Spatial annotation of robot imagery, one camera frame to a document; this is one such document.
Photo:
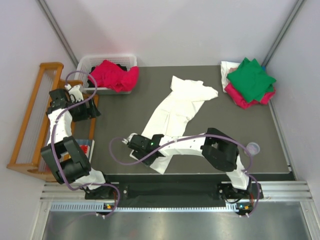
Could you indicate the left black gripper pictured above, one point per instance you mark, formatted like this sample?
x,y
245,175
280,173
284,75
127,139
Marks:
x,y
90,110

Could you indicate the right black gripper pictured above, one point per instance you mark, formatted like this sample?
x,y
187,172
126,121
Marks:
x,y
149,161

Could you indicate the white t-shirt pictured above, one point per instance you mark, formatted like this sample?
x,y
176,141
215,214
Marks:
x,y
225,67
172,115

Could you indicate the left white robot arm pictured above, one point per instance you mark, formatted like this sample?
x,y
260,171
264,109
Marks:
x,y
62,154

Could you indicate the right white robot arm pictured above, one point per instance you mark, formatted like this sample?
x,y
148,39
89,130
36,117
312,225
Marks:
x,y
220,151

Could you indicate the white plastic laundry basket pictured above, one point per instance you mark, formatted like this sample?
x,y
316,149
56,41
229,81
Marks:
x,y
88,61

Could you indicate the colourful book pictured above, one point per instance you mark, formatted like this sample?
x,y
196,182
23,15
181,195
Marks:
x,y
87,145

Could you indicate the pink t-shirt in basket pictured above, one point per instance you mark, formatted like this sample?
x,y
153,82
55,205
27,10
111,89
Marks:
x,y
108,75

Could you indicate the wooden rack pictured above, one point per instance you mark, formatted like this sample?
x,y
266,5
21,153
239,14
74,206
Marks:
x,y
35,128

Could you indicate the folded pink t-shirt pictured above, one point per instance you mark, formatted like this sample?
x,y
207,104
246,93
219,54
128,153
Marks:
x,y
239,100

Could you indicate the clear plastic cup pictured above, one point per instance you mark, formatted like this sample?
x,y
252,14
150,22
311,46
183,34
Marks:
x,y
253,148

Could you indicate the folded white t-shirt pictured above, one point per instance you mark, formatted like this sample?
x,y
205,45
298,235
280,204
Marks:
x,y
225,67

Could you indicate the folded green t-shirt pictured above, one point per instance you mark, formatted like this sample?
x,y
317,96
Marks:
x,y
251,80

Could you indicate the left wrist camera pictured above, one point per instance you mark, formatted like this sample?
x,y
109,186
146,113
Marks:
x,y
75,92

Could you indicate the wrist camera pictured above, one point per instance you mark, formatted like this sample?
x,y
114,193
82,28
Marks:
x,y
75,92
127,139

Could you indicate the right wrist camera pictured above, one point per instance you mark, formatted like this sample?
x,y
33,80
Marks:
x,y
127,139

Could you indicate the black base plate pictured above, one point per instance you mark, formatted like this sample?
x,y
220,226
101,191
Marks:
x,y
171,190

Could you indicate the white slotted cable duct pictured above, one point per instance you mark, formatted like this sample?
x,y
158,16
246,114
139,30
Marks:
x,y
107,207

